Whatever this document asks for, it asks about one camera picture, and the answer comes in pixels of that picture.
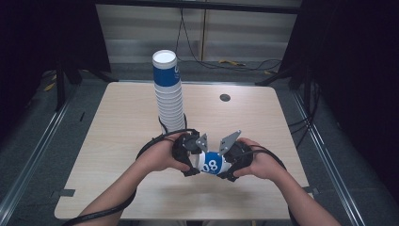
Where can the grey tape strip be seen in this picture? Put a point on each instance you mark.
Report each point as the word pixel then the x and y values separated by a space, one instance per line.
pixel 67 192
pixel 309 189

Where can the person's left hand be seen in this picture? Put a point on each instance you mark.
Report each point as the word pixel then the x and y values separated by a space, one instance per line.
pixel 156 155

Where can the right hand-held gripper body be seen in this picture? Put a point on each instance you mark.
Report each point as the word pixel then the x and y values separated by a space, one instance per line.
pixel 240 155

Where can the blue labelled paper cup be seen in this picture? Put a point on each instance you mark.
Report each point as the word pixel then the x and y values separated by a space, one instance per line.
pixel 213 164

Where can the person's right hand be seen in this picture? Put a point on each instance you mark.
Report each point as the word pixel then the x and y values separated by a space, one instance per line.
pixel 265 164

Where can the black stand leg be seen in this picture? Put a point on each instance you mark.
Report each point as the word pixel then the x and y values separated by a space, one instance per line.
pixel 276 77

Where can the black metal stand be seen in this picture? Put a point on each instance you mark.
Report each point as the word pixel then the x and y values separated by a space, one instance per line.
pixel 60 88

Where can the stack of white paper cups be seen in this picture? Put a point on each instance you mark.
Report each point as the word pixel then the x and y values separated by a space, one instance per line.
pixel 169 100

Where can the round grey table grommet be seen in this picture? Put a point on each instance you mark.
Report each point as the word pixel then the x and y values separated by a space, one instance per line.
pixel 225 97

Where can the dark metal crossbar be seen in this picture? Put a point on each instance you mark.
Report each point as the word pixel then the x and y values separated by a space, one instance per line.
pixel 200 6

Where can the yellow floor tape scrap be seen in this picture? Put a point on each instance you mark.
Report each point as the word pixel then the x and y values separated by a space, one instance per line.
pixel 232 62
pixel 49 87

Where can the metal floor rail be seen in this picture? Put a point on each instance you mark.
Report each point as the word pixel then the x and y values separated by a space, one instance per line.
pixel 37 147
pixel 326 153

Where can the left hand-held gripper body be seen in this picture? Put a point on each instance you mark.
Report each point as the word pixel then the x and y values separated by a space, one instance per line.
pixel 188 147

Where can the black curtain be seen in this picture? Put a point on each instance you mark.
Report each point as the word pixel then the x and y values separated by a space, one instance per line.
pixel 47 34
pixel 354 62

